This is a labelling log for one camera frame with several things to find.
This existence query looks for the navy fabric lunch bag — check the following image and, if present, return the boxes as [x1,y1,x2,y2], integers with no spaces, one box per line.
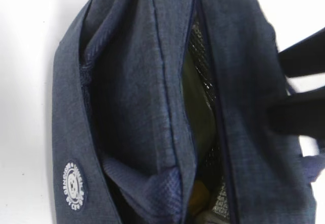
[52,0,324,223]

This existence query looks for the green lidded glass container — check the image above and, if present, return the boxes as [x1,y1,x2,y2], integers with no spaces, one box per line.
[182,52,217,163]

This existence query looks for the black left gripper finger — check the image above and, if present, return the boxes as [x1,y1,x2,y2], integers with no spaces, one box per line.
[278,28,324,78]
[267,87,324,139]

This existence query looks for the yellow pear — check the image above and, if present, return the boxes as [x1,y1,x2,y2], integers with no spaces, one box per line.
[188,180,211,219]

